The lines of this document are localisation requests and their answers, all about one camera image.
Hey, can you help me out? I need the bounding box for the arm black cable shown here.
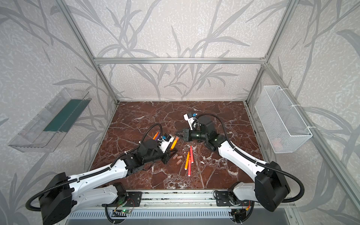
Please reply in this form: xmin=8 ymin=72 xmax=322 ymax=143
xmin=195 ymin=113 xmax=305 ymax=203
xmin=25 ymin=123 xmax=164 ymax=212

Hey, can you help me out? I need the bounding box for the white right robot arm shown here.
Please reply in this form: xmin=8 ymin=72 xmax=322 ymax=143
xmin=176 ymin=128 xmax=290 ymax=212

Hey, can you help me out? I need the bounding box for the aluminium cage frame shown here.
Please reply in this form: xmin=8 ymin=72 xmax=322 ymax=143
xmin=55 ymin=1 xmax=360 ymax=210

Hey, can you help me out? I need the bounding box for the pink highlighter pen lower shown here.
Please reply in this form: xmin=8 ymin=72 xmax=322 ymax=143
xmin=187 ymin=159 xmax=191 ymax=177

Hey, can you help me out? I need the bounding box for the yellow-orange highlighter pen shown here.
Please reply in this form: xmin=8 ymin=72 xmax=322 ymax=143
xmin=184 ymin=152 xmax=190 ymax=170

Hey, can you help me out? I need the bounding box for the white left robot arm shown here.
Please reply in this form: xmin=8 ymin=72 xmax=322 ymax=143
xmin=38 ymin=137 xmax=174 ymax=225

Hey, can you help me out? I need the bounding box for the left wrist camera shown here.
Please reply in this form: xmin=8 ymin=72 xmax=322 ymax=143
xmin=158 ymin=134 xmax=175 ymax=152

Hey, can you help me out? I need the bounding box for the white wire mesh basket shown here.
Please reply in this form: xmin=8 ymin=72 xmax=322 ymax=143
xmin=255 ymin=85 xmax=313 ymax=153

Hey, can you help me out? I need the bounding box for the pink highlighter pen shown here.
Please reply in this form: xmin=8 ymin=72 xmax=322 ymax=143
xmin=187 ymin=159 xmax=191 ymax=177
xmin=190 ymin=146 xmax=194 ymax=164

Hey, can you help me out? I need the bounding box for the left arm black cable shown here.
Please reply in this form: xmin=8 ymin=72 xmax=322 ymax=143
xmin=25 ymin=123 xmax=164 ymax=212

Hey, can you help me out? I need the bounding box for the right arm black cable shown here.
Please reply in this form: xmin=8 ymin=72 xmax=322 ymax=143
xmin=195 ymin=113 xmax=305 ymax=203

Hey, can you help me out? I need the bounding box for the clear plastic wall tray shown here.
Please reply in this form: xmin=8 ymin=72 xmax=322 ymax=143
xmin=8 ymin=88 xmax=92 ymax=153

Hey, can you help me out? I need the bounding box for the pink highlighter pen upper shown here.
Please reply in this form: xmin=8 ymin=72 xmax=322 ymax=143
xmin=190 ymin=146 xmax=194 ymax=164

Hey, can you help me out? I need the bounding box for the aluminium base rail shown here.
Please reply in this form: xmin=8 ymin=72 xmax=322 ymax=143
xmin=58 ymin=189 xmax=298 ymax=225

